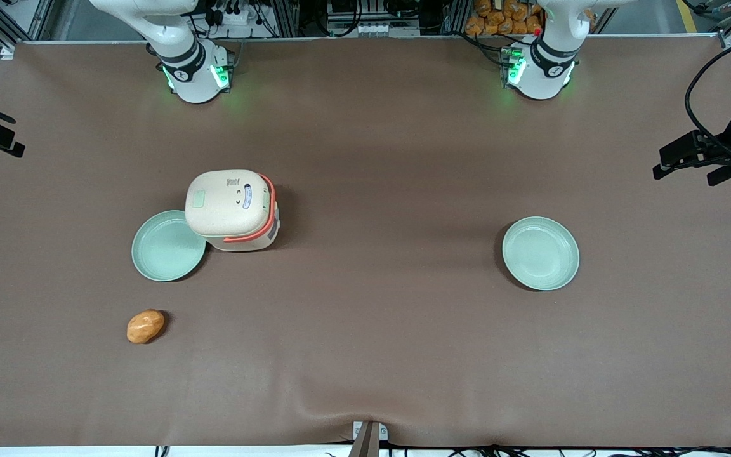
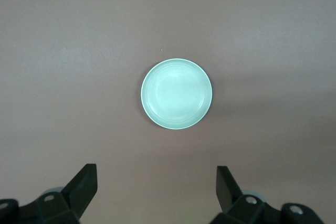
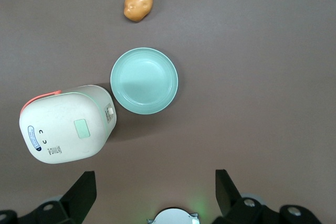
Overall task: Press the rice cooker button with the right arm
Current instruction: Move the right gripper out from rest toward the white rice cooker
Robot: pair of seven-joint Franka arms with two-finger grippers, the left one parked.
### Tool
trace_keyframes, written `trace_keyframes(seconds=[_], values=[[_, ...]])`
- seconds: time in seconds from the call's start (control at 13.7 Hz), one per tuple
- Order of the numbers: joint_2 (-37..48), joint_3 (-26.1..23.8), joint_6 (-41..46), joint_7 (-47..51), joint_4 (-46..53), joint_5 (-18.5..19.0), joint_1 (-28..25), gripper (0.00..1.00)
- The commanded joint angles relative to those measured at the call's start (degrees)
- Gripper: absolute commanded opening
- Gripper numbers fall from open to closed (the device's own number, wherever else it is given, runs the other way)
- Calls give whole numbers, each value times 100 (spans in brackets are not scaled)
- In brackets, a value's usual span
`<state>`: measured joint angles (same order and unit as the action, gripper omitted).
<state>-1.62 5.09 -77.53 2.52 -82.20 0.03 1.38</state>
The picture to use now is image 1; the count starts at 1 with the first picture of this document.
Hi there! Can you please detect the brown table mat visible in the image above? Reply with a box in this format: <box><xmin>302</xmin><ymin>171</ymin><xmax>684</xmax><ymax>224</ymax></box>
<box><xmin>0</xmin><ymin>35</ymin><xmax>731</xmax><ymax>448</ymax></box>

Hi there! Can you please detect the golden brown bread roll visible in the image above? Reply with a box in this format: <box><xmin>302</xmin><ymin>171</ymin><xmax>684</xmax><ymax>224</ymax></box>
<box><xmin>126</xmin><ymin>309</ymin><xmax>166</xmax><ymax>345</ymax></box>

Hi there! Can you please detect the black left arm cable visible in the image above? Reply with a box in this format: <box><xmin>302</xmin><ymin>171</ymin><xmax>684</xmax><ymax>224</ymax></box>
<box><xmin>685</xmin><ymin>41</ymin><xmax>731</xmax><ymax>159</ymax></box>

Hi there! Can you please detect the pile of orange bread rolls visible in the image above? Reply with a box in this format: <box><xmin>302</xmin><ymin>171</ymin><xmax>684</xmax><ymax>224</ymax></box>
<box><xmin>465</xmin><ymin>0</ymin><xmax>544</xmax><ymax>36</ymax></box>

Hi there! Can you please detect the metal camera bracket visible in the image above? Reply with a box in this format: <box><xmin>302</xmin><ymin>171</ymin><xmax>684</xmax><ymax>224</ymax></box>
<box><xmin>348</xmin><ymin>420</ymin><xmax>389</xmax><ymax>457</ymax></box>

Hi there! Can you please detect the pale green plate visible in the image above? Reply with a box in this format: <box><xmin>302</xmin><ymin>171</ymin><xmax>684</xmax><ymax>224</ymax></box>
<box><xmin>501</xmin><ymin>216</ymin><xmax>580</xmax><ymax>291</ymax></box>
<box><xmin>131</xmin><ymin>210</ymin><xmax>207</xmax><ymax>282</ymax></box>

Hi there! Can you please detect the white terminal block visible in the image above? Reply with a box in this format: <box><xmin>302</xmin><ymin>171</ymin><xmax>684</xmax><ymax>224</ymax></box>
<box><xmin>326</xmin><ymin>18</ymin><xmax>421</xmax><ymax>39</ymax></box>

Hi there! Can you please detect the white power strip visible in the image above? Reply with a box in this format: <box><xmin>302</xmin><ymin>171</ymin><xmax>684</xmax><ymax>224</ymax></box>
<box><xmin>204</xmin><ymin>0</ymin><xmax>266</xmax><ymax>27</ymax></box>

